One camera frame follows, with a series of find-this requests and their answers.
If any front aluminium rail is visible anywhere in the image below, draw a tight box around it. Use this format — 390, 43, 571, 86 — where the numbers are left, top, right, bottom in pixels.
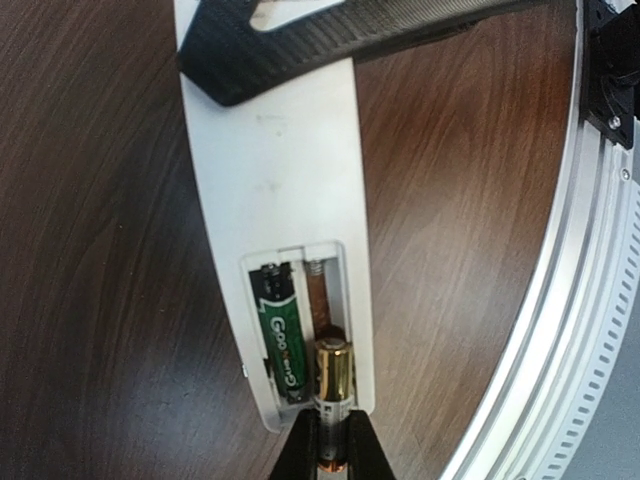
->
443, 117, 639, 479

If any green black AAA battery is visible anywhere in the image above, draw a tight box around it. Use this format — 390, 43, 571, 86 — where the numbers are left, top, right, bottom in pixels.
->
250, 263, 308, 404

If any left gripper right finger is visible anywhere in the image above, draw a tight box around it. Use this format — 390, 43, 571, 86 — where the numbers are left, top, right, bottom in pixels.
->
347, 410, 395, 480

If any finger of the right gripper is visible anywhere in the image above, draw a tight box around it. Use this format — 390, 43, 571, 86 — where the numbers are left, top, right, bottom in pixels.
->
177, 0, 555, 107

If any white remote control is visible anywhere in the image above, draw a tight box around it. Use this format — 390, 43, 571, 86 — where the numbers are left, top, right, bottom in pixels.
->
180, 1, 375, 432

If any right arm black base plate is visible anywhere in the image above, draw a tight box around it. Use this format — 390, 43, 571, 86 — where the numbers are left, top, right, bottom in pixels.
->
579, 1, 639, 150

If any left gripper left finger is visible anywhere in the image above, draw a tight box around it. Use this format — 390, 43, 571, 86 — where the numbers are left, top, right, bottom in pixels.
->
269, 409, 318, 480

